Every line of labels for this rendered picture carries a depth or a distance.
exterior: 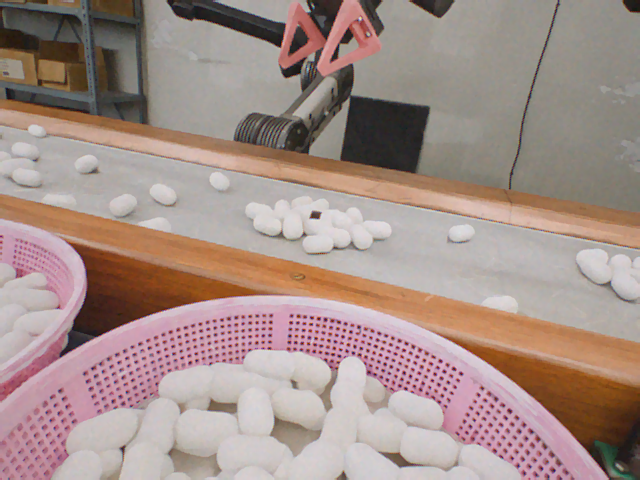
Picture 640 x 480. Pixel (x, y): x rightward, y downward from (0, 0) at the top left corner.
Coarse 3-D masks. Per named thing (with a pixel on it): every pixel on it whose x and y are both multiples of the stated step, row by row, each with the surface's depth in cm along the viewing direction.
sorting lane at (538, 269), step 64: (0, 128) 75; (0, 192) 48; (64, 192) 50; (128, 192) 53; (192, 192) 56; (256, 192) 59; (320, 192) 63; (320, 256) 43; (384, 256) 45; (448, 256) 47; (512, 256) 49; (576, 320) 37
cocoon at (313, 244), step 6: (306, 240) 42; (312, 240) 42; (318, 240) 42; (324, 240) 42; (330, 240) 43; (306, 246) 42; (312, 246) 42; (318, 246) 42; (324, 246) 42; (330, 246) 43; (312, 252) 42; (318, 252) 43; (324, 252) 43
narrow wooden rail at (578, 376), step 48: (96, 240) 34; (144, 240) 35; (192, 240) 37; (96, 288) 35; (144, 288) 34; (192, 288) 33; (240, 288) 31; (288, 288) 31; (336, 288) 32; (384, 288) 33; (96, 336) 37; (288, 336) 32; (480, 336) 28; (528, 336) 29; (576, 336) 30; (528, 384) 28; (576, 384) 27; (624, 384) 26; (576, 432) 28; (624, 432) 28
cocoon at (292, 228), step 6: (288, 216) 46; (294, 216) 46; (288, 222) 45; (294, 222) 45; (300, 222) 45; (282, 228) 45; (288, 228) 44; (294, 228) 44; (300, 228) 45; (288, 234) 44; (294, 234) 44; (300, 234) 45
